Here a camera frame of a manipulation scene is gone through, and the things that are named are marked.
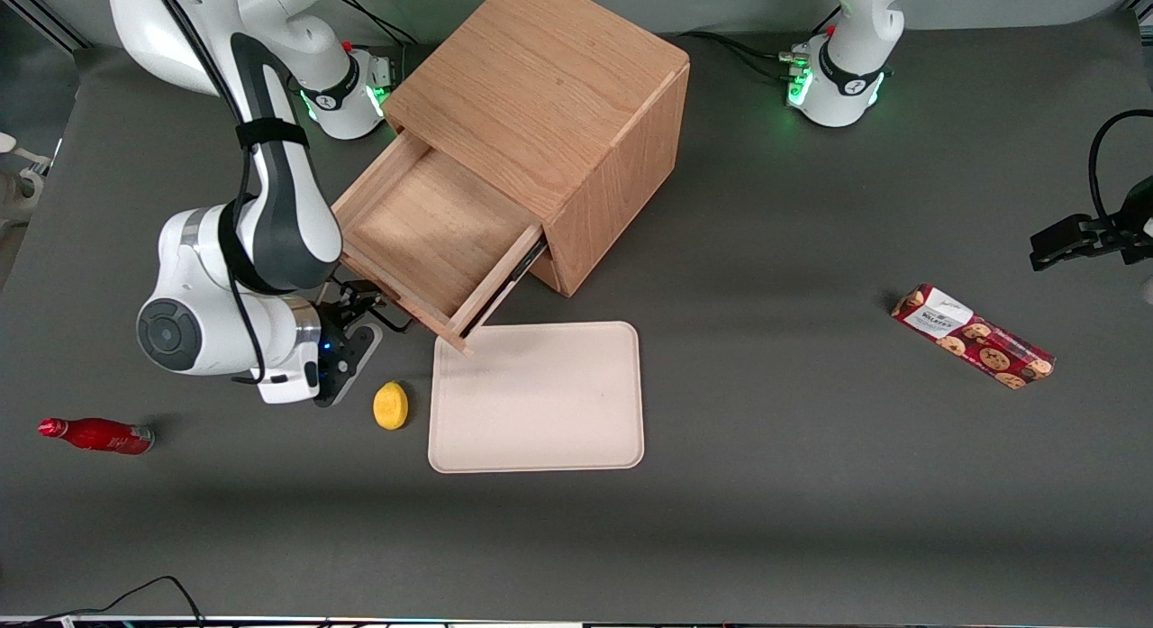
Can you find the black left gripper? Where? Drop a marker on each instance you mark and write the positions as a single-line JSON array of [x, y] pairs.
[[1106, 232]]

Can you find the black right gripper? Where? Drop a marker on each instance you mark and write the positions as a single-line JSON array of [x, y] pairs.
[[339, 310]]

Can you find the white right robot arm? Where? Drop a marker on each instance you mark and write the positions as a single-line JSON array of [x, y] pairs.
[[194, 277]]

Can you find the wooden drawer cabinet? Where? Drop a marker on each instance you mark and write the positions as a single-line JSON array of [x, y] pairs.
[[549, 87]]

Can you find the yellow lemon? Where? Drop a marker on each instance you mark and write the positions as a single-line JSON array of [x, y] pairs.
[[390, 406]]

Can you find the red tartan cookie box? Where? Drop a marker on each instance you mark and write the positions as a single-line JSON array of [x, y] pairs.
[[977, 338]]

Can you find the beige rectangular tray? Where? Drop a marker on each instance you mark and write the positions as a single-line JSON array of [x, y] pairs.
[[536, 403]]

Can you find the red bottle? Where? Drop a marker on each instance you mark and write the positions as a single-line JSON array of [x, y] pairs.
[[99, 435]]

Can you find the white clamp device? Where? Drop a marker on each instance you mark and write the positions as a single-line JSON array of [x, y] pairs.
[[18, 182]]

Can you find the aluminium frame rail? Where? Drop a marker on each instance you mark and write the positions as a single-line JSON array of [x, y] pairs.
[[45, 17]]

